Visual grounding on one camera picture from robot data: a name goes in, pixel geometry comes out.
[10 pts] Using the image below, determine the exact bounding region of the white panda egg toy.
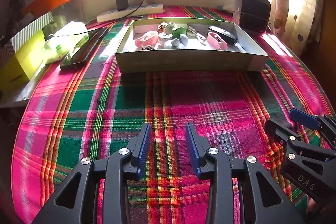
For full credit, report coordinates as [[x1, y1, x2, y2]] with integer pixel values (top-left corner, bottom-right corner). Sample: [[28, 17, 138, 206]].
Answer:
[[163, 38, 180, 50]]

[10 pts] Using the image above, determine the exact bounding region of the white usb cable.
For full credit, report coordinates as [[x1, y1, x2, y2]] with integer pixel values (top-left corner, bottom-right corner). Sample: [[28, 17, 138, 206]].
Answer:
[[186, 24, 207, 44]]

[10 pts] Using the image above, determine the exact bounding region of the plaid bed sheet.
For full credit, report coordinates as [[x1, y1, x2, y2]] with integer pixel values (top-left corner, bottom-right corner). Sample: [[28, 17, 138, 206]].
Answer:
[[11, 23, 334, 223]]

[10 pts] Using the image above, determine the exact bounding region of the dark brown walnut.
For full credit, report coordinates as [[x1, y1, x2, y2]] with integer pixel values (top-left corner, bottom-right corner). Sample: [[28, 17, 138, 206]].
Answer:
[[141, 45, 155, 51]]

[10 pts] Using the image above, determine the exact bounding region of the green white cardboard tray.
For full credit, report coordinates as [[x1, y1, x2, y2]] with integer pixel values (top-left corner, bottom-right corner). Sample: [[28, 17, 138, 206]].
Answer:
[[116, 18, 269, 73]]

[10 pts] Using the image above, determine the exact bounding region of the black smartphone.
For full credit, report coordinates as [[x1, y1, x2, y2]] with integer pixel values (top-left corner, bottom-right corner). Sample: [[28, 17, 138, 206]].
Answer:
[[60, 27, 108, 71]]

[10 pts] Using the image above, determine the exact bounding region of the white cream jar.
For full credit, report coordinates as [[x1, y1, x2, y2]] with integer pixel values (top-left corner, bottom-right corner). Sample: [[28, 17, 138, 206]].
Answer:
[[158, 32, 173, 47]]

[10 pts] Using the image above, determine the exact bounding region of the black rectangular device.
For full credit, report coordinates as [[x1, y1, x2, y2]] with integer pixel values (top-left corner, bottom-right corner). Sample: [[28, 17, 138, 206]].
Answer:
[[208, 26, 238, 46]]

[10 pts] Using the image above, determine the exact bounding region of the grey mushroom toy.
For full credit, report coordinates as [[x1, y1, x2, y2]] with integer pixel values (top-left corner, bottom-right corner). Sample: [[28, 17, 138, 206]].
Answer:
[[179, 34, 189, 47]]

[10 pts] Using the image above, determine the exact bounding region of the green white spool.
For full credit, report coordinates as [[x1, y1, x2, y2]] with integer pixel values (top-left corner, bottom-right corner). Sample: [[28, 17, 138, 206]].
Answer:
[[164, 23, 187, 39]]

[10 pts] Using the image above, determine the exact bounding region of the grey black portable heater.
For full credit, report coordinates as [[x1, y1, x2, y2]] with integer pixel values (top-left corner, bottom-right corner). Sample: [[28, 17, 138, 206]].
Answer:
[[232, 0, 271, 34]]

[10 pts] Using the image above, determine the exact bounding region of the light brown walnut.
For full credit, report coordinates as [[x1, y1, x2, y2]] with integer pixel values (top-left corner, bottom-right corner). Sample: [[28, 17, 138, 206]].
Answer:
[[157, 22, 168, 33]]

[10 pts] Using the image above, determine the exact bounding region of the tissue pack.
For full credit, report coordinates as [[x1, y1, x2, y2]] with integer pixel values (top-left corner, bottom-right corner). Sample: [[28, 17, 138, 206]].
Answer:
[[42, 21, 89, 64]]

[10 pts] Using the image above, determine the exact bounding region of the white power strip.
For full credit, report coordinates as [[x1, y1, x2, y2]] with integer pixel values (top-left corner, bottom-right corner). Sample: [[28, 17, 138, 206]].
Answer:
[[96, 4, 163, 23]]

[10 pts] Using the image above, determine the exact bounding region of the yellow-green box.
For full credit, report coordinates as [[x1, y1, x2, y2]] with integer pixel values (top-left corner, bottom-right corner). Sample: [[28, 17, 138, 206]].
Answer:
[[1, 30, 45, 94]]

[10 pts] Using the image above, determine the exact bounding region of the black charger adapter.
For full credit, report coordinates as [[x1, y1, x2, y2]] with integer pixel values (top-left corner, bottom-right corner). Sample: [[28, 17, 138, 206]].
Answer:
[[116, 0, 129, 11]]

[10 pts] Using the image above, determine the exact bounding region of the white bottle on bed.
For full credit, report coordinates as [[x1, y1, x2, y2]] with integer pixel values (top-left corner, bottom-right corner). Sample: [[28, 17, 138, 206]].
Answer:
[[217, 6, 233, 13]]

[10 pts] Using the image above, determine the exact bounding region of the striped box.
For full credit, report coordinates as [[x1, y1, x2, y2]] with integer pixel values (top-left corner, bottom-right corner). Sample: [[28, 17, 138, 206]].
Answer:
[[10, 12, 53, 53]]

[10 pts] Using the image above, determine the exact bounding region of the black charger cable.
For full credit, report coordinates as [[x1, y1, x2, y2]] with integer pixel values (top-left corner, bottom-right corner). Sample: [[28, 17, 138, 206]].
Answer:
[[47, 0, 145, 38]]

